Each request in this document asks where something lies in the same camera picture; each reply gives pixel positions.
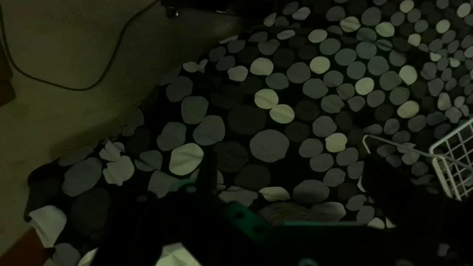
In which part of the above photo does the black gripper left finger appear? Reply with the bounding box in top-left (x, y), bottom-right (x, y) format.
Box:
top-left (92, 147), bottom-right (225, 266)

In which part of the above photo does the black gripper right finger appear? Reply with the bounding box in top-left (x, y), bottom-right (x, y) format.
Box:
top-left (361, 153), bottom-right (473, 266)

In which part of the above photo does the black pebble pattern bedspread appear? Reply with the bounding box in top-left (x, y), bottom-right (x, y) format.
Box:
top-left (24, 0), bottom-right (473, 266)

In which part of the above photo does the white wire mesh shelf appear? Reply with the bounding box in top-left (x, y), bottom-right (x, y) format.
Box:
top-left (361, 117), bottom-right (473, 204)

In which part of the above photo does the thin black floor cable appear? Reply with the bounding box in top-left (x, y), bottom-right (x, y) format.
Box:
top-left (0, 0), bottom-right (165, 93)

